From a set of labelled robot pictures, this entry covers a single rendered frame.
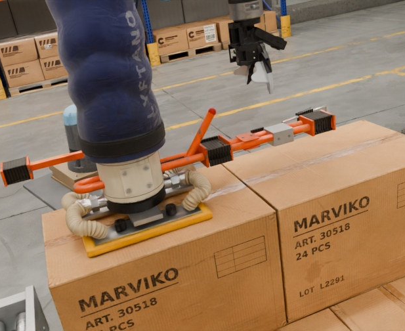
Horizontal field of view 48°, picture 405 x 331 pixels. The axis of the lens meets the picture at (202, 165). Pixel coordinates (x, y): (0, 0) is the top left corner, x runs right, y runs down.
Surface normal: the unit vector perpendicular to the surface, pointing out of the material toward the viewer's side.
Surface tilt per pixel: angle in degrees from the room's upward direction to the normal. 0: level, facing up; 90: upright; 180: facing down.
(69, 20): 75
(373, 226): 90
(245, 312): 90
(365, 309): 0
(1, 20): 90
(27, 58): 90
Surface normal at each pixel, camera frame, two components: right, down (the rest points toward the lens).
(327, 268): 0.36, 0.33
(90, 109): -0.51, 0.17
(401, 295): -0.14, -0.90
